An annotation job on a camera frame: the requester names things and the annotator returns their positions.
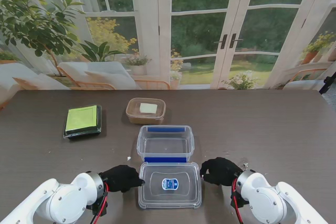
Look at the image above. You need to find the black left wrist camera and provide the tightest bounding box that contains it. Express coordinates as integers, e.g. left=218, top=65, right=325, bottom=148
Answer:
left=86, top=195, right=109, bottom=217

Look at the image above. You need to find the clear lid with green label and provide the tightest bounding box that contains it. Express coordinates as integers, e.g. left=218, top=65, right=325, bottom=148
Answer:
left=63, top=104, right=102, bottom=138

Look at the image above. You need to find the clear lid with blue label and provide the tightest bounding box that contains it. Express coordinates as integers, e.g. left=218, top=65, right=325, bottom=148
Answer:
left=138, top=161, right=203, bottom=210

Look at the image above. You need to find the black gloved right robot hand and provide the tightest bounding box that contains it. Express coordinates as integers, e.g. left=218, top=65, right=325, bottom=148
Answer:
left=199, top=157, right=244, bottom=187

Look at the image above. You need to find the clear box with blue clips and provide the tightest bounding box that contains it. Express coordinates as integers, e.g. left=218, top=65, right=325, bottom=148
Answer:
left=136, top=124, right=195, bottom=164

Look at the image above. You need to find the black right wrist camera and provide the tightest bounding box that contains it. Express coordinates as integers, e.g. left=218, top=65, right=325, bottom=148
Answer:
left=230, top=192, right=249, bottom=209

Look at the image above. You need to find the clear lid with white label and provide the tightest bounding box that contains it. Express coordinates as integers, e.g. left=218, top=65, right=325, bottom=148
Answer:
left=125, top=98, right=166, bottom=119

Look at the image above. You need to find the printed garden backdrop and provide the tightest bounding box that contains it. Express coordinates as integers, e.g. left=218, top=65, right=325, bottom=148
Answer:
left=0, top=0, right=336, bottom=91

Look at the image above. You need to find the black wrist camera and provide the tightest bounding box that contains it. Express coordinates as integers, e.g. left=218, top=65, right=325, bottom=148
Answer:
left=230, top=192, right=249, bottom=209
left=86, top=195, right=109, bottom=217

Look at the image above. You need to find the brown kraft paper container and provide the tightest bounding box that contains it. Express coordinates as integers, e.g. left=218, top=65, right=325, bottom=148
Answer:
left=125, top=98, right=166, bottom=125

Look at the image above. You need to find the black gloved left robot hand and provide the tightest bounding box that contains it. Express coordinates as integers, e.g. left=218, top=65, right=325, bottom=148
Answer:
left=99, top=165, right=146, bottom=194

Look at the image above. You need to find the black tripod stand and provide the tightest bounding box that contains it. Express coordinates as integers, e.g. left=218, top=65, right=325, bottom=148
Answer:
left=319, top=76, right=336, bottom=95

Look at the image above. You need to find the black plastic tray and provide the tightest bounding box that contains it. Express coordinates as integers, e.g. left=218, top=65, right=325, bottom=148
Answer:
left=62, top=104, right=102, bottom=141

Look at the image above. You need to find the red cable on right arm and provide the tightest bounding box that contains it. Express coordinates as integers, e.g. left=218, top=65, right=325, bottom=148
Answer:
left=230, top=179, right=244, bottom=222

